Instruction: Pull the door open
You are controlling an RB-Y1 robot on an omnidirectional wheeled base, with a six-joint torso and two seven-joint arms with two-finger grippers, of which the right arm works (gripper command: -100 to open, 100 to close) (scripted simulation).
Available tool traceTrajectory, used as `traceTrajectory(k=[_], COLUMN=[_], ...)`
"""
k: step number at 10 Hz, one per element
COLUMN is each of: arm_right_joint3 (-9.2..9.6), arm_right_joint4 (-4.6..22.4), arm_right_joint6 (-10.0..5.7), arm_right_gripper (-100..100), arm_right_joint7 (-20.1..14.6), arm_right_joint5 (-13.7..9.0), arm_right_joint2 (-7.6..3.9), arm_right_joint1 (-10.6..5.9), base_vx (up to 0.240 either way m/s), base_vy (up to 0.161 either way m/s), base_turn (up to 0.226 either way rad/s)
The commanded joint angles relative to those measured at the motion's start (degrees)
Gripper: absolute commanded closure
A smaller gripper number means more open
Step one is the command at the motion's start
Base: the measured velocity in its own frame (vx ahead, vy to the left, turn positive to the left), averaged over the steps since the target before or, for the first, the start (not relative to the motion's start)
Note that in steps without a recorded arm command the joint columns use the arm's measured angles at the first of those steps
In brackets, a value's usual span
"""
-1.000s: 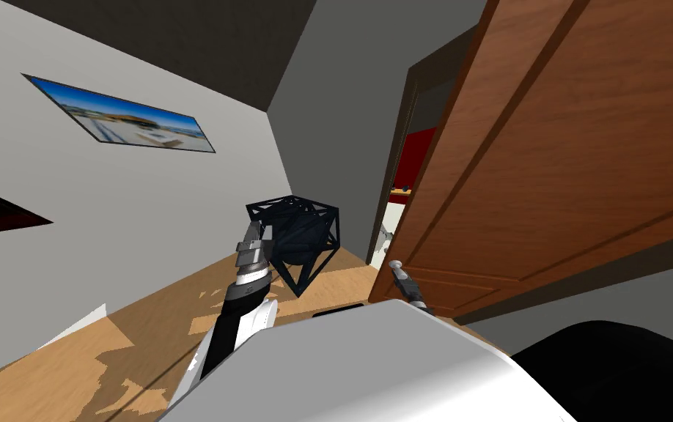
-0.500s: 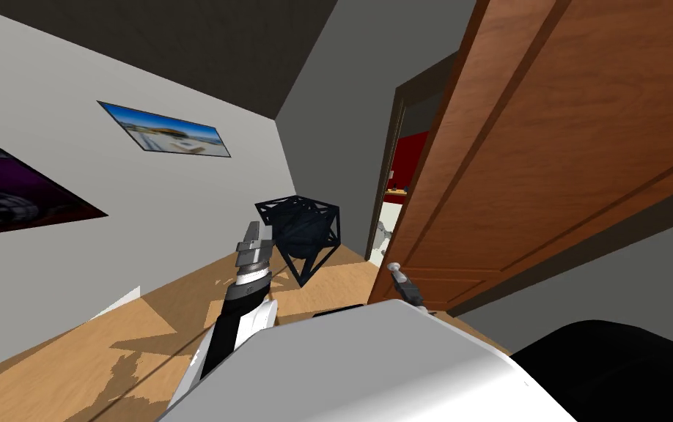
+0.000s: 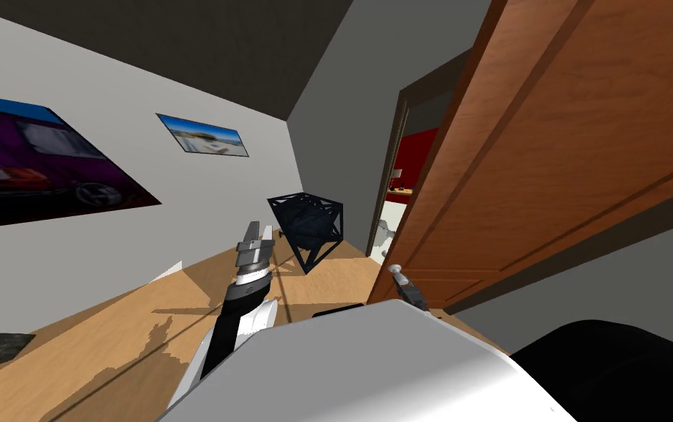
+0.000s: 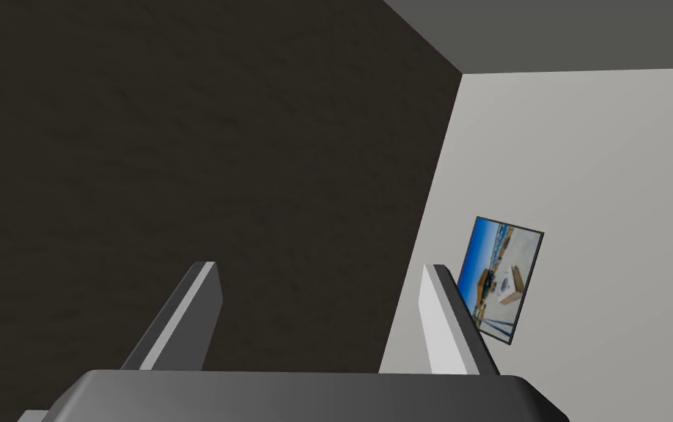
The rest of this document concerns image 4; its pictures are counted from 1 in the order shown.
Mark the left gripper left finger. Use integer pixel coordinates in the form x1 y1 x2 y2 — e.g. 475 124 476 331
119 261 224 372

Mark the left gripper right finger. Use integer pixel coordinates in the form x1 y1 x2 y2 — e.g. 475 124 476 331
418 263 501 377

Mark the framed blue picture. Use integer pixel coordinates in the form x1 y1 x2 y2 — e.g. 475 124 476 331
457 215 545 346

